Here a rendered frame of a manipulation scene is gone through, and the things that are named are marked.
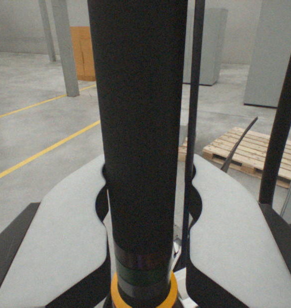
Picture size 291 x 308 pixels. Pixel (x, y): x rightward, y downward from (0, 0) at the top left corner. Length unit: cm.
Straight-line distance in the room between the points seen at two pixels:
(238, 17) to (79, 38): 699
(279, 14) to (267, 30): 30
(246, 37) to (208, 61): 514
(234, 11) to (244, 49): 159
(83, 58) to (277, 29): 560
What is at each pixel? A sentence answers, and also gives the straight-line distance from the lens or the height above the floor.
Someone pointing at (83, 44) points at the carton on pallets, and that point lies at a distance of 831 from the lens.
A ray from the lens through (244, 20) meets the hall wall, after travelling 1221.
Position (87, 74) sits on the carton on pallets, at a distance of 839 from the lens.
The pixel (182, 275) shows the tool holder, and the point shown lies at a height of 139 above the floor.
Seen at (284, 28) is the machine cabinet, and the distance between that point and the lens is 549.
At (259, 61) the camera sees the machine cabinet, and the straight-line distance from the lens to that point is 553.
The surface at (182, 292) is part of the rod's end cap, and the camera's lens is 20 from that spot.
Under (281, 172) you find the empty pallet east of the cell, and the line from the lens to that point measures 296.
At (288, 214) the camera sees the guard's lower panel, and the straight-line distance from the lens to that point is 181.
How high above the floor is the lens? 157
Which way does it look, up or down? 29 degrees down
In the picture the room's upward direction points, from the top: 1 degrees counter-clockwise
